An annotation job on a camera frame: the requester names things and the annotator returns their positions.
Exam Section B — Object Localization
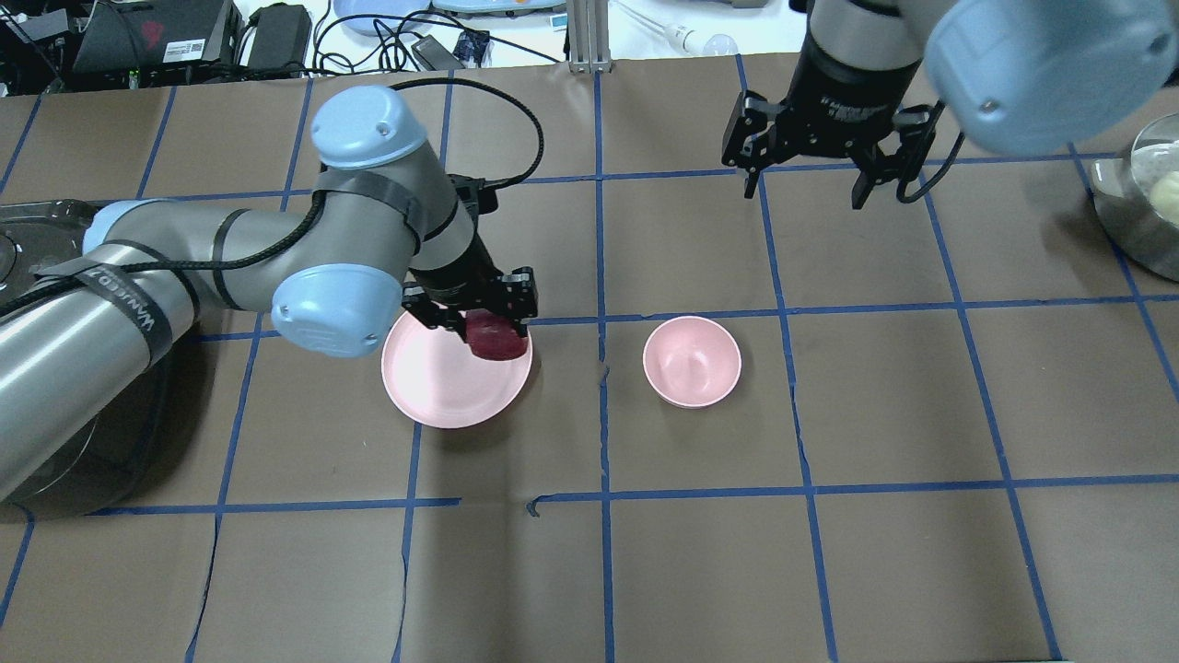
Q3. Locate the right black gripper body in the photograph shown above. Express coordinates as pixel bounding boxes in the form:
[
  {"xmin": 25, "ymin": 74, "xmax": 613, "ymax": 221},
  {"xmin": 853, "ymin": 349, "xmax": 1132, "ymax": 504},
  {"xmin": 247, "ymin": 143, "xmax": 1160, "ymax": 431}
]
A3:
[{"xmin": 722, "ymin": 46, "xmax": 940, "ymax": 180}]

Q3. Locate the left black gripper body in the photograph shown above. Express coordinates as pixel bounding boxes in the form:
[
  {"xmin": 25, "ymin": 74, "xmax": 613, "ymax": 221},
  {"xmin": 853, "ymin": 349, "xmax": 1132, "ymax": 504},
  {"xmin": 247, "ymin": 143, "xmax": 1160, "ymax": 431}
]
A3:
[{"xmin": 402, "ymin": 244, "xmax": 536, "ymax": 319}]

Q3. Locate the red apple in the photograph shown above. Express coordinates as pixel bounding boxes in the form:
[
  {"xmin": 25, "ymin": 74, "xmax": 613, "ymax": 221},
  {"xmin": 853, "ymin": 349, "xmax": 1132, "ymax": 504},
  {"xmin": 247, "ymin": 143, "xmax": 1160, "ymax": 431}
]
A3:
[{"xmin": 465, "ymin": 308, "xmax": 528, "ymax": 362}]

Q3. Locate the pink bowl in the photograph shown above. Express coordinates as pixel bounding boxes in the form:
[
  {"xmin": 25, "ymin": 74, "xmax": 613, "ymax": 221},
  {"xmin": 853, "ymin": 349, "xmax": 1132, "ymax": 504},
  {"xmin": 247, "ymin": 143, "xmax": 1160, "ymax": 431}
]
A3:
[{"xmin": 643, "ymin": 316, "xmax": 742, "ymax": 411}]

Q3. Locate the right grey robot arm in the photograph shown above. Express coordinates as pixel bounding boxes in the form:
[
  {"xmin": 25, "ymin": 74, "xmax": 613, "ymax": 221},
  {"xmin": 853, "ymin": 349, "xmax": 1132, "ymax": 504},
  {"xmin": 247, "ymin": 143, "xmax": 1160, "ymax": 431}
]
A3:
[{"xmin": 720, "ymin": 1, "xmax": 1175, "ymax": 209}]

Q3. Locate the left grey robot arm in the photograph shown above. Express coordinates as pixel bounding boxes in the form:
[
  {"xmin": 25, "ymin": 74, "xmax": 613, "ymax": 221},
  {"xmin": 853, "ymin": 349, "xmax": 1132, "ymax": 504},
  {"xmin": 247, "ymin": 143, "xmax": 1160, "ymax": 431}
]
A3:
[{"xmin": 1, "ymin": 79, "xmax": 539, "ymax": 495}]

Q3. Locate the pink plate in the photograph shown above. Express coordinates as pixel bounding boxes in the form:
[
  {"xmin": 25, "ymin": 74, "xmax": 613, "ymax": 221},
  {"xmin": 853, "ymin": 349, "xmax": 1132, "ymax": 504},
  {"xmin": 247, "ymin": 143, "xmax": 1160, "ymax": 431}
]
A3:
[{"xmin": 380, "ymin": 313, "xmax": 534, "ymax": 429}]

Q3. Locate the blue plate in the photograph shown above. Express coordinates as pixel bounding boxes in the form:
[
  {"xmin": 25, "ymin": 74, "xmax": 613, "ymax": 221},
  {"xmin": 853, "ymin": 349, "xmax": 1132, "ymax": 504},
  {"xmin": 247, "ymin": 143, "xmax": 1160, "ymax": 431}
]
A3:
[{"xmin": 332, "ymin": 0, "xmax": 432, "ymax": 37}]

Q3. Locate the white light bulb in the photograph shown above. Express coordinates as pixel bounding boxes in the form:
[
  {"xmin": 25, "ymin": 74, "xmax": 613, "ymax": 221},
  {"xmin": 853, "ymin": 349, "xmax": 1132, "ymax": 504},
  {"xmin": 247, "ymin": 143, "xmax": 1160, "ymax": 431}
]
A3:
[{"xmin": 661, "ymin": 24, "xmax": 740, "ymax": 55}]

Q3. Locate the steel steamer pot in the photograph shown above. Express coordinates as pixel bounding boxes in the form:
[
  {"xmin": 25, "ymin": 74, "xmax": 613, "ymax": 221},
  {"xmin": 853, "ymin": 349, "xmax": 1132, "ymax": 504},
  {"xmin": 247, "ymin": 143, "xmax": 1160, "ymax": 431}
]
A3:
[{"xmin": 1091, "ymin": 113, "xmax": 1178, "ymax": 282}]

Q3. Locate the white steamed bun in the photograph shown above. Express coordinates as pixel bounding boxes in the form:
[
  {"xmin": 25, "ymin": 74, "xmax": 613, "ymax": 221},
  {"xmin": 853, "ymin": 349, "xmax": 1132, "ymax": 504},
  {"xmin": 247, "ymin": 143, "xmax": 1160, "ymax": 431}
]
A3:
[{"xmin": 1147, "ymin": 171, "xmax": 1179, "ymax": 227}]

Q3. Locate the black power adapter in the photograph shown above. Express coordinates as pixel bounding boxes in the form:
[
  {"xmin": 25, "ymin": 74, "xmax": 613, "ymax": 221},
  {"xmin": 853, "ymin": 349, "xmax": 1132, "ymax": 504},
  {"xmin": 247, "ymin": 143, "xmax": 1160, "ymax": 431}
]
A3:
[{"xmin": 245, "ymin": 4, "xmax": 311, "ymax": 78}]

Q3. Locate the dark grey rice cooker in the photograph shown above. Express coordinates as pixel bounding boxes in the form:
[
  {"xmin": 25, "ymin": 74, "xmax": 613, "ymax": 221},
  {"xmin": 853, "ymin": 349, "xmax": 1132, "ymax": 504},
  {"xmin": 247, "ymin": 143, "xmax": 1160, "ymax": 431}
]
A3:
[{"xmin": 4, "ymin": 201, "xmax": 195, "ymax": 521}]

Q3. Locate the black laptop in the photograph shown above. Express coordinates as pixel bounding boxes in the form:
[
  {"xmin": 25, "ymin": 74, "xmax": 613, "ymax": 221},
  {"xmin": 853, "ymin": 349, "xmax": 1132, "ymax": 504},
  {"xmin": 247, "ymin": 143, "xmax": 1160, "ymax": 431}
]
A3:
[{"xmin": 73, "ymin": 1, "xmax": 241, "ymax": 76}]

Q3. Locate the black braided cable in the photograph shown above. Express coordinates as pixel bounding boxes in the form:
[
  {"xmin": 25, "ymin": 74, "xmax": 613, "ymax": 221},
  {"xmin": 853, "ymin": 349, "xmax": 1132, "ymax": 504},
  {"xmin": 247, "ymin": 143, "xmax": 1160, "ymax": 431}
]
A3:
[{"xmin": 0, "ymin": 77, "xmax": 546, "ymax": 319}]

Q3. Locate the aluminium frame post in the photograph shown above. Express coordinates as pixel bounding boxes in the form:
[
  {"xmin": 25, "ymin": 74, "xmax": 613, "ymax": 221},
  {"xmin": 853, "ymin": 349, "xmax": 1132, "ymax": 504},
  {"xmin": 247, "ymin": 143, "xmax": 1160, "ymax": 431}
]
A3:
[{"xmin": 565, "ymin": 1, "xmax": 613, "ymax": 76}]

